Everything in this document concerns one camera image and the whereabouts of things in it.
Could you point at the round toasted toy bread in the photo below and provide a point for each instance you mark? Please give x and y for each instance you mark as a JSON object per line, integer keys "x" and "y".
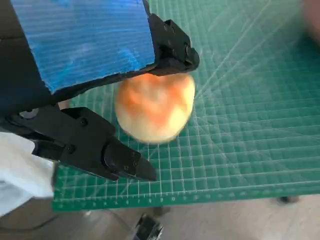
{"x": 155, "y": 110}

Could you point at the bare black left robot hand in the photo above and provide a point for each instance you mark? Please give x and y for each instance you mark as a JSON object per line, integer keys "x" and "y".
{"x": 82, "y": 40}

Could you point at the green cutting mat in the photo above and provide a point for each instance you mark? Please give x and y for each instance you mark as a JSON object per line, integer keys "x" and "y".
{"x": 237, "y": 125}

